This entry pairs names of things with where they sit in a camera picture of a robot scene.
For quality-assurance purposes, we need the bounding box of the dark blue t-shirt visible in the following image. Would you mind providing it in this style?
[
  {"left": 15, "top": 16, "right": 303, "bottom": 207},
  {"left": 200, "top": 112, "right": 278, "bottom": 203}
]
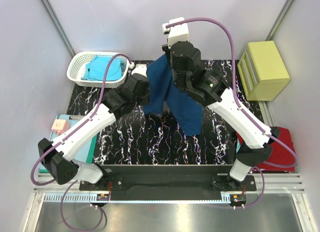
[{"left": 143, "top": 54, "right": 203, "bottom": 136}]

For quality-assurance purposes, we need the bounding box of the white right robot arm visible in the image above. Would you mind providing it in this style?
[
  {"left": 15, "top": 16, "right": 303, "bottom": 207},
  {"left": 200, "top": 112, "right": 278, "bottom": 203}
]
[{"left": 162, "top": 41, "right": 280, "bottom": 191}]

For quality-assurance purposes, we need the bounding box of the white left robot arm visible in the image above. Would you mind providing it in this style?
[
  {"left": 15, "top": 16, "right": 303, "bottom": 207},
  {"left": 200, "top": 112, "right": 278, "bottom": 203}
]
[{"left": 37, "top": 73, "right": 150, "bottom": 190}]

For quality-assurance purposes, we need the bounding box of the light blue t-shirt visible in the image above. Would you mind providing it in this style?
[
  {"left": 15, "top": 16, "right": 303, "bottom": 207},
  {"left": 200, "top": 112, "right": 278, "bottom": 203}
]
[{"left": 81, "top": 56, "right": 125, "bottom": 81}]

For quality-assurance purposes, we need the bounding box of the white plastic basket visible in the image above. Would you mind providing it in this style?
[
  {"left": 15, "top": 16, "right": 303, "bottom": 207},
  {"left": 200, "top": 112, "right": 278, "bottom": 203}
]
[{"left": 66, "top": 51, "right": 134, "bottom": 88}]

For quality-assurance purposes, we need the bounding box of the yellow-green drawer box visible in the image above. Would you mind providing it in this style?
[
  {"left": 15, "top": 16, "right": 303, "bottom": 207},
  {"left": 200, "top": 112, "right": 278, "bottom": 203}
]
[{"left": 237, "top": 40, "right": 291, "bottom": 101}]

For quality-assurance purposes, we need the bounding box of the light blue clipboard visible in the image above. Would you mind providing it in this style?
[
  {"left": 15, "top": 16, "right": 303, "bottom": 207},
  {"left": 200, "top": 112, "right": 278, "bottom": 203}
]
[{"left": 39, "top": 114, "right": 97, "bottom": 172}]

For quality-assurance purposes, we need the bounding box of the pink small box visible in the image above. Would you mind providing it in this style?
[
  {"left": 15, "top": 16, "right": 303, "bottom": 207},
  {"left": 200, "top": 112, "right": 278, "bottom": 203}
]
[{"left": 51, "top": 119, "right": 70, "bottom": 136}]

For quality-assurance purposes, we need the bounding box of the red folded t-shirt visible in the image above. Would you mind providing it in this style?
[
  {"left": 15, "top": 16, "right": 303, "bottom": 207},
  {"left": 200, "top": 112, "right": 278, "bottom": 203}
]
[{"left": 232, "top": 126, "right": 297, "bottom": 173}]

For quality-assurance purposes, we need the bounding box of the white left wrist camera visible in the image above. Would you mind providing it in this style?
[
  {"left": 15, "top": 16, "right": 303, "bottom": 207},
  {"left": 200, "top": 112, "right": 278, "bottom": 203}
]
[{"left": 130, "top": 63, "right": 147, "bottom": 77}]

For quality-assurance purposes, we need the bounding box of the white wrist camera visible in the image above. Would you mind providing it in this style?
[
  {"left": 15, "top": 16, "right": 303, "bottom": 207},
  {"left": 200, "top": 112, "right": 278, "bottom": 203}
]
[
  {"left": 161, "top": 17, "right": 190, "bottom": 49},
  {"left": 130, "top": 63, "right": 147, "bottom": 77}
]

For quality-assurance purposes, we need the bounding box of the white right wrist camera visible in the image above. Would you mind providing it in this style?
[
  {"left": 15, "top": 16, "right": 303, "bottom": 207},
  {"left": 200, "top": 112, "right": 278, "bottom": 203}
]
[{"left": 161, "top": 17, "right": 190, "bottom": 49}]

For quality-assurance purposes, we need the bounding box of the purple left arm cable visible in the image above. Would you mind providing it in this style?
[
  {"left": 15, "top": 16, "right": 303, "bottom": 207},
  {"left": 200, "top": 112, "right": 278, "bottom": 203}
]
[{"left": 29, "top": 53, "right": 136, "bottom": 230}]

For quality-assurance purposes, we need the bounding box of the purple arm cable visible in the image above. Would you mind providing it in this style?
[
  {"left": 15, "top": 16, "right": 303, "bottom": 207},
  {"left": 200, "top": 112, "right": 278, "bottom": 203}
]
[
  {"left": 166, "top": 16, "right": 299, "bottom": 209},
  {"left": 29, "top": 53, "right": 136, "bottom": 230}
]

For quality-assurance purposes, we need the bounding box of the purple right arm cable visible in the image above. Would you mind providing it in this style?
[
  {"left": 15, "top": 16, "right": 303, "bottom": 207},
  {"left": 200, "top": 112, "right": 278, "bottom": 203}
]
[{"left": 166, "top": 16, "right": 299, "bottom": 209}]

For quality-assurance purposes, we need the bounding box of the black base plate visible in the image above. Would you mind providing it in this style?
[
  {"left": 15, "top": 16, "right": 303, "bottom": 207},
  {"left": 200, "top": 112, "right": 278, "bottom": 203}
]
[{"left": 79, "top": 164, "right": 256, "bottom": 202}]

